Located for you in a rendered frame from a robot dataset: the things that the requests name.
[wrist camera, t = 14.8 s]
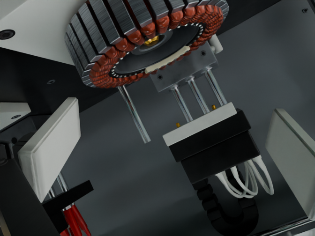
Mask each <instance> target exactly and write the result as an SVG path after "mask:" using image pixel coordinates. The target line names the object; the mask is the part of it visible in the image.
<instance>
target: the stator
mask: <svg viewBox="0 0 315 236"><path fill-rule="evenodd" d="M228 11H229V6H228V4H227V2H226V0H87V1H86V2H85V3H84V4H83V5H82V6H81V7H80V8H79V9H78V12H77V14H75V15H74V16H73V17H72V19H71V23H69V24H68V26H67V29H66V32H65V36H64V39H65V40H64V42H65V46H66V48H67V50H68V52H69V54H70V56H71V58H72V60H73V63H74V65H75V67H76V69H77V71H78V73H79V75H80V77H81V79H82V81H83V83H84V84H86V85H87V86H89V87H90V86H91V87H94V88H95V87H97V88H101V89H102V88H106V89H108V88H115V87H117V86H120V87H121V86H124V85H125V84H131V83H132V82H133V81H139V80H140V79H141V78H148V77H149V75H150V74H156V73H157V72H158V69H159V70H165V69H166V65H169V66H172V65H174V63H175V61H181V60H182V59H183V57H184V56H189V55H190V54H191V52H193V51H196V50H197V49H198V48H199V46H202V45H204V44H205V43H206V41H208V40H210V39H211V38H212V36H213V35H215V34H216V32H217V30H218V29H219V28H220V27H221V24H222V23H223V21H224V20H225V18H226V16H227V14H228ZM156 36H159V40H158V42H157V43H156V44H155V45H153V46H146V45H144V43H145V42H146V41H148V40H149V39H153V38H154V37H156Z"/></svg>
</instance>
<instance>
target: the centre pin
mask: <svg viewBox="0 0 315 236"><path fill-rule="evenodd" d="M158 40H159V36H156V37H154V38H153V39H149V40H148V41H146V42H145V43H144V45H146V46H153V45H155V44H156V43H157V42H158Z"/></svg>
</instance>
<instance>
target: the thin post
mask: <svg viewBox="0 0 315 236"><path fill-rule="evenodd" d="M117 88H118V90H119V92H120V95H121V97H122V99H123V101H124V103H125V105H126V107H127V109H128V111H129V113H130V115H131V117H132V119H133V122H134V124H135V126H136V128H137V130H138V132H139V134H140V136H141V138H142V140H143V142H144V144H145V143H147V142H149V141H151V138H150V136H149V134H148V132H147V130H146V128H145V126H144V124H143V122H142V120H141V118H140V116H139V114H138V112H137V109H136V107H135V105H134V103H133V101H132V99H131V97H130V95H129V93H128V91H127V89H126V87H125V85H124V86H121V87H120V86H117Z"/></svg>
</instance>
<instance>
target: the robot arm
mask: <svg viewBox="0 0 315 236"><path fill-rule="evenodd" d="M80 137H81V130H80V118H79V106H78V99H77V98H76V97H68V98H67V99H66V100H65V101H64V102H63V103H62V104H61V106H60V107H59V108H58V109H57V110H56V111H55V112H54V113H53V114H52V115H51V116H50V117H49V118H48V120H47V121H46V122H45V123H44V124H43V125H42V126H41V127H40V128H39V129H38V131H37V132H29V133H27V134H26V135H24V136H22V137H21V138H20V139H19V140H18V142H16V143H15V145H14V146H12V144H11V143H10V142H9V141H5V140H0V227H1V230H2V233H3V235H4V236H60V235H59V233H58V231H57V229H56V228H55V226H54V224H53V223H52V221H51V219H50V217H49V216H48V214H47V212H46V211H45V209H44V207H43V206H42V204H41V203H42V202H43V200H44V198H45V197H46V195H47V193H48V192H49V190H50V188H51V186H52V185H53V183H54V181H55V179H56V178H57V176H58V174H59V173H60V171H61V169H62V168H63V166H64V164H65V162H66V161H67V159H68V157H69V156H70V154H71V152H72V151H73V149H74V147H75V145H76V144H77V142H78V140H79V139H80ZM265 148H266V149H267V151H268V152H269V154H270V156H271V158H272V159H273V161H274V163H275V164H276V166H277V167H278V169H279V171H280V172H281V174H282V175H283V177H284V179H285V180H286V182H287V183H288V185H289V187H290V188H291V190H292V192H293V193H294V195H295V197H296V199H297V200H298V202H299V203H300V205H301V207H302V208H303V210H304V211H305V213H306V215H307V216H308V218H309V219H310V220H315V141H314V140H313V139H312V138H311V137H310V136H309V135H308V134H307V133H306V132H305V131H304V130H303V129H302V128H301V127H300V126H299V124H298V123H297V122H296V121H295V120H294V119H293V118H292V117H291V116H290V115H289V114H288V113H287V112H286V111H285V110H284V109H279V108H275V109H274V110H273V113H272V117H271V121H270V126H269V130H268V134H267V139H266V143H265Z"/></svg>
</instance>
